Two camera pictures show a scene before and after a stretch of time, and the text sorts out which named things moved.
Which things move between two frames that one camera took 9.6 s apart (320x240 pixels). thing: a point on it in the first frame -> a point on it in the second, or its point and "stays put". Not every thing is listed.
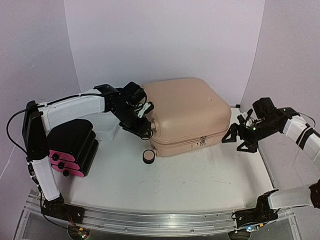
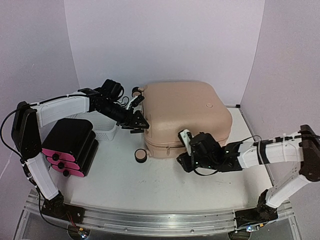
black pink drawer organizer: x=73 y=147 stays put
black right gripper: x=252 y=147 -> x=187 y=165
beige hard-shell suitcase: x=190 y=117 stays put
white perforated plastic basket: x=105 y=124 stays put
